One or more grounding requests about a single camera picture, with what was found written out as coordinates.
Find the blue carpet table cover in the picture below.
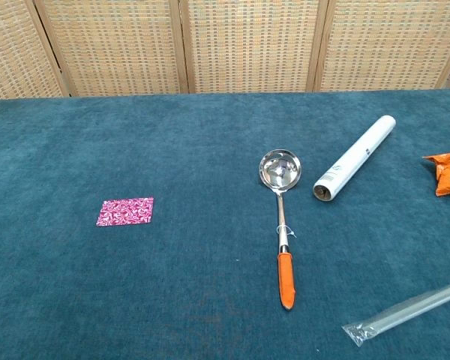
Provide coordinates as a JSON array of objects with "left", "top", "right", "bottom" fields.
[{"left": 0, "top": 88, "right": 450, "bottom": 360}]

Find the steel ladle with orange handle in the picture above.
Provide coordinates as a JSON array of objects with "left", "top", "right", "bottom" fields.
[{"left": 258, "top": 148, "right": 302, "bottom": 311}]

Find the white paper roll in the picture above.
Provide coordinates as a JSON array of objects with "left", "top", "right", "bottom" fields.
[{"left": 313, "top": 115, "right": 398, "bottom": 203}]

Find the woven rattan folding screen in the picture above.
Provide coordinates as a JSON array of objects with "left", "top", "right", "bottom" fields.
[{"left": 0, "top": 0, "right": 450, "bottom": 101}]

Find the clear plastic wrapped tube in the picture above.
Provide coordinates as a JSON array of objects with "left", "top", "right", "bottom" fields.
[{"left": 341, "top": 277, "right": 450, "bottom": 347}]

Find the orange and white snack bag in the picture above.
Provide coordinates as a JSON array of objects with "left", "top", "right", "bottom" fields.
[{"left": 422, "top": 150, "right": 450, "bottom": 198}]

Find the pink patterned card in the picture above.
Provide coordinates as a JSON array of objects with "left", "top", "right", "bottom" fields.
[{"left": 95, "top": 196, "right": 155, "bottom": 227}]

